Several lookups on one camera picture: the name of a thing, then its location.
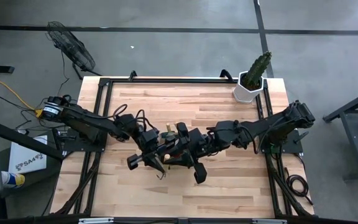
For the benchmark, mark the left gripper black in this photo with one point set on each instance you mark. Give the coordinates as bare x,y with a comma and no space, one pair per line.
134,161

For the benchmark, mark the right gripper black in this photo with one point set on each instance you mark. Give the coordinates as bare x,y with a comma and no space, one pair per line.
200,174

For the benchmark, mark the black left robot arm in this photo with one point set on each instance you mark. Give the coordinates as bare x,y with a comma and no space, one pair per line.
82,119

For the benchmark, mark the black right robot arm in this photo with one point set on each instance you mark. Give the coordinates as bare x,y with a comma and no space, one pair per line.
259,126

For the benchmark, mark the white hexagonal plant pot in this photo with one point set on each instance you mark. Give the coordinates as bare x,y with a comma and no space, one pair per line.
244,96

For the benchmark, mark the green cactus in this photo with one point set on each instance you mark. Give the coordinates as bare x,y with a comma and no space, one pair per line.
256,70

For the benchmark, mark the white printed cardboard box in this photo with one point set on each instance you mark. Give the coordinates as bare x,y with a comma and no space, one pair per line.
26,155

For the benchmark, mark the black metal stand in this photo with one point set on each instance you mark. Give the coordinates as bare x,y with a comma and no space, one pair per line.
20,138

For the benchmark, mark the black floor fan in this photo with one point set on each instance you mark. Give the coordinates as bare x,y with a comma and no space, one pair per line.
71,48

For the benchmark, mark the white yellow blue canister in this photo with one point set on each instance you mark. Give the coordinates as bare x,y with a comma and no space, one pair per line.
12,180

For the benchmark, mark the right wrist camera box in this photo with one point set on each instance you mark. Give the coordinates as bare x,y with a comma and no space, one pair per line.
197,138

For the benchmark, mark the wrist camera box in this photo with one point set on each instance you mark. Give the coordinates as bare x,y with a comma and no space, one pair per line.
149,137
197,138

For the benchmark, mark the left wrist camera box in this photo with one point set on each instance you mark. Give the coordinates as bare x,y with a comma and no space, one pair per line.
149,137

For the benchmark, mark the black aluminium table frame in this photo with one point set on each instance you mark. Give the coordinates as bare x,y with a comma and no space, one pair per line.
166,80

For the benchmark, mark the silver frame bracket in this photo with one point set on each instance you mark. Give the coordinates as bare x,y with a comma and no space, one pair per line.
269,221
95,220

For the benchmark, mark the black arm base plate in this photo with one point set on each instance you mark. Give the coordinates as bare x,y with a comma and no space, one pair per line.
291,146
73,147

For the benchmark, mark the black metal desk frame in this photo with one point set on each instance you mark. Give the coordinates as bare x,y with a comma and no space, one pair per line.
353,140

